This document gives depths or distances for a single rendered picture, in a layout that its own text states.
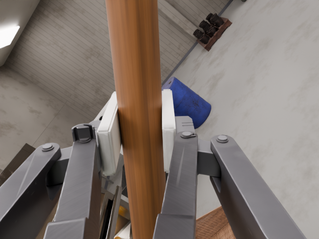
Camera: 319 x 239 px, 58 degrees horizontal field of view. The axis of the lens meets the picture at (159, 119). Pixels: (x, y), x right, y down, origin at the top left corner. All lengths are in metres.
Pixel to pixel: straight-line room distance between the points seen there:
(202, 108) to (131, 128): 4.91
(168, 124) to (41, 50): 9.79
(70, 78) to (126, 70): 9.72
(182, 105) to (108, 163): 4.79
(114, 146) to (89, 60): 9.41
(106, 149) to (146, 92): 0.04
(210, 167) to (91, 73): 9.53
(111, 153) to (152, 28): 0.08
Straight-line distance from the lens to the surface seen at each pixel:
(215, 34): 7.70
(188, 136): 0.15
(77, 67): 9.72
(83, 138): 0.16
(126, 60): 0.17
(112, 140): 0.17
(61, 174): 0.16
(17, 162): 1.98
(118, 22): 0.17
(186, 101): 4.96
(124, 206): 2.21
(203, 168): 0.16
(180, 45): 9.28
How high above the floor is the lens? 2.00
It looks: 15 degrees down
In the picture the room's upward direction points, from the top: 55 degrees counter-clockwise
